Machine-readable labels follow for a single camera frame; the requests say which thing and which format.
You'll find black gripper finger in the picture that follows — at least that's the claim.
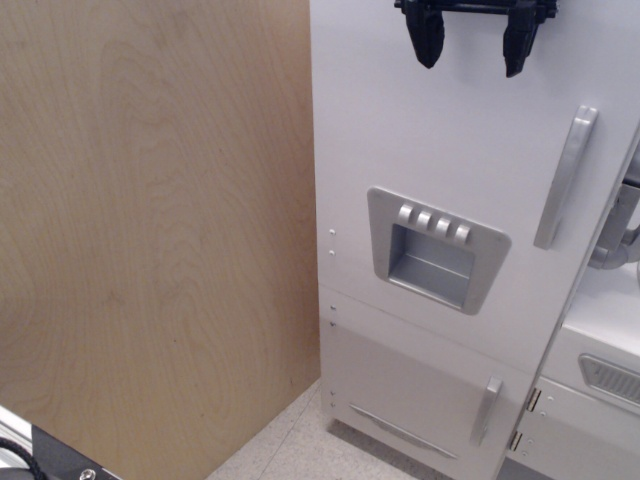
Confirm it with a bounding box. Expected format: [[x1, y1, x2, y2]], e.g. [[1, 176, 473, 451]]
[[503, 1, 538, 78], [403, 1, 445, 69]]

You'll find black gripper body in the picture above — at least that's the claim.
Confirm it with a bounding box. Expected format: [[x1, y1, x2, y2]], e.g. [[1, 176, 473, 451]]
[[394, 0, 558, 23]]

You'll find white toy fridge cabinet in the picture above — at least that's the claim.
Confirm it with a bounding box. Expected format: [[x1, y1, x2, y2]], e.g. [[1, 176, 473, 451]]
[[304, 0, 640, 426]]

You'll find silver ice dispenser panel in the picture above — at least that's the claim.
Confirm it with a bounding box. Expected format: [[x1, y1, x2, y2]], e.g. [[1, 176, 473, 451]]
[[367, 187, 512, 315]]

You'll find grey toy faucet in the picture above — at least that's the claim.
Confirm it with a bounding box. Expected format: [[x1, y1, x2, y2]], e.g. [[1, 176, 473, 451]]
[[588, 147, 639, 270]]

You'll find silver vent grille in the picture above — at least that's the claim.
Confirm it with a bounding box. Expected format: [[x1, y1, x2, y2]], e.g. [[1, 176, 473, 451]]
[[578, 354, 639, 406]]

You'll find brass cabinet hinge upper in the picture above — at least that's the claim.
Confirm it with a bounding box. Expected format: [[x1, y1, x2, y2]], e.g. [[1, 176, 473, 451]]
[[526, 388, 541, 412]]

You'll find brass cabinet hinge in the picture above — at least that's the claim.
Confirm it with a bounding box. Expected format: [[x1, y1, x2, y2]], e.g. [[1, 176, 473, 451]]
[[509, 431, 522, 452], [526, 388, 541, 412]]

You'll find plywood board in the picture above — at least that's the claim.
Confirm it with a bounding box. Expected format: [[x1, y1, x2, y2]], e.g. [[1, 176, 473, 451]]
[[1, 1, 319, 479]]

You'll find white toy kitchen counter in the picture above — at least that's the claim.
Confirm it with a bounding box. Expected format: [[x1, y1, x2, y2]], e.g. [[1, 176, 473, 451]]
[[499, 264, 639, 479]]

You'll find brass cabinet hinge lower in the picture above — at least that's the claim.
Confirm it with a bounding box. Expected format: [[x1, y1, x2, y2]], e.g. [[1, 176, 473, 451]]
[[509, 431, 522, 452]]

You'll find silver lower door handle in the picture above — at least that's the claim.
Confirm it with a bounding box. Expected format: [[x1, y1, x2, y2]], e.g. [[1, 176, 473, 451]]
[[470, 376, 503, 446]]

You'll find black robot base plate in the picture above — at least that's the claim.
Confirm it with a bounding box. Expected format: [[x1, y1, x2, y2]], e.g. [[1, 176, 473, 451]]
[[1, 406, 119, 479]]

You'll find black cable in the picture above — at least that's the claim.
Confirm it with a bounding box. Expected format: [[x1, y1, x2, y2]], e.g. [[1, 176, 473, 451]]
[[0, 432, 49, 480]]

